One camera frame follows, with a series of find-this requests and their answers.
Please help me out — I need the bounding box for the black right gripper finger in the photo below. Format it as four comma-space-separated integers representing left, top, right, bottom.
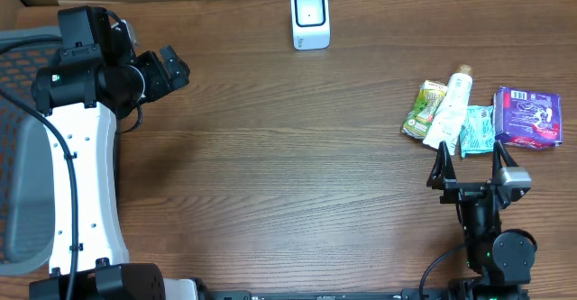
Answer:
426, 141, 457, 190
490, 141, 518, 185

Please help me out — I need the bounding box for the green tea packet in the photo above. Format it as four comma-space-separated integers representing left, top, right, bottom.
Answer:
400, 80, 448, 140

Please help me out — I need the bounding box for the teal snack packet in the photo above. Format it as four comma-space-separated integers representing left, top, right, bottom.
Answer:
459, 105, 495, 158

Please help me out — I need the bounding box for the grey plastic mesh basket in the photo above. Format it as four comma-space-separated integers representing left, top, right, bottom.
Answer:
1, 42, 58, 276

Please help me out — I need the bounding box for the white cosmetic tube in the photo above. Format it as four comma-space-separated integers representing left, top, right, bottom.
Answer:
423, 64, 473, 156

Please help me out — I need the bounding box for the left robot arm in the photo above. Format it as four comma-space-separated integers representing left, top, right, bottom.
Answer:
29, 6, 198, 299

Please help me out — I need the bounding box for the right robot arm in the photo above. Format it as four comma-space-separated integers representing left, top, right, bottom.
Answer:
418, 141, 537, 300

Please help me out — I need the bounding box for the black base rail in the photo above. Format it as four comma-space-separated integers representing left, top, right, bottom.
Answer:
197, 276, 528, 300

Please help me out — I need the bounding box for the purple snack packet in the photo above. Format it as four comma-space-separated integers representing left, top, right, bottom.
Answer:
492, 86, 563, 150

